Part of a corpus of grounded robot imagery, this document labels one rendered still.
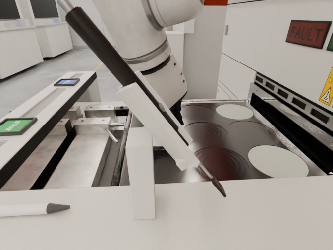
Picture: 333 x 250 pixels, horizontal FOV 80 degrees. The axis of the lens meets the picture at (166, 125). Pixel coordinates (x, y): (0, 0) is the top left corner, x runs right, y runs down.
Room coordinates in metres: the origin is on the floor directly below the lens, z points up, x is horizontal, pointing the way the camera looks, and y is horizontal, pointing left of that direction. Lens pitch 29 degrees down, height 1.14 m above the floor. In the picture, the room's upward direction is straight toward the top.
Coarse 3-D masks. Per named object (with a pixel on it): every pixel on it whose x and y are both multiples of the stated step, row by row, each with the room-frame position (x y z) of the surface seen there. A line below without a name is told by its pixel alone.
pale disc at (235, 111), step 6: (216, 108) 0.52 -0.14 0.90; (222, 108) 0.52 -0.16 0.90; (228, 108) 0.52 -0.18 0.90; (234, 108) 0.52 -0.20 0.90; (240, 108) 0.52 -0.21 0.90; (246, 108) 0.52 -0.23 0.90; (222, 114) 0.48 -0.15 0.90; (228, 114) 0.48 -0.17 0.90; (234, 114) 0.48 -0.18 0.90; (240, 114) 0.48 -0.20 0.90; (246, 114) 0.48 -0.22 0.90; (252, 114) 0.48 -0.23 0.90
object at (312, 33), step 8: (296, 24) 0.50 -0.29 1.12; (304, 24) 0.48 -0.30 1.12; (312, 24) 0.45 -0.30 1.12; (320, 24) 0.43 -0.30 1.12; (296, 32) 0.49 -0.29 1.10; (304, 32) 0.47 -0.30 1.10; (312, 32) 0.45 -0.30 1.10; (320, 32) 0.42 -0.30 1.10; (288, 40) 0.51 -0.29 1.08; (296, 40) 0.49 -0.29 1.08; (304, 40) 0.46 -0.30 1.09; (312, 40) 0.44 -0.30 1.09; (320, 40) 0.42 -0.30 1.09
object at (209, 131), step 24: (192, 120) 0.45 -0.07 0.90; (216, 120) 0.45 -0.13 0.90; (240, 120) 0.45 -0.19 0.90; (264, 120) 0.45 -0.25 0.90; (192, 144) 0.34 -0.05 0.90; (216, 144) 0.34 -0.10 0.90; (240, 144) 0.34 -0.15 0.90; (264, 144) 0.34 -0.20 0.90; (288, 144) 0.34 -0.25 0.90; (168, 168) 0.27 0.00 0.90; (192, 168) 0.27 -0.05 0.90; (216, 168) 0.27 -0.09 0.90; (240, 168) 0.27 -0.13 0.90; (312, 168) 0.27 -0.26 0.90
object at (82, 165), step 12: (72, 144) 0.37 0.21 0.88; (84, 144) 0.37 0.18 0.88; (96, 144) 0.37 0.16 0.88; (108, 144) 0.39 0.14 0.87; (72, 156) 0.33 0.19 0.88; (84, 156) 0.33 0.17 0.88; (96, 156) 0.33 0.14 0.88; (60, 168) 0.29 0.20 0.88; (72, 168) 0.29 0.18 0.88; (84, 168) 0.29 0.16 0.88; (96, 168) 0.29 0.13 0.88; (60, 180) 0.26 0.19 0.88; (72, 180) 0.26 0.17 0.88; (84, 180) 0.26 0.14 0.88; (96, 180) 0.27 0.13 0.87
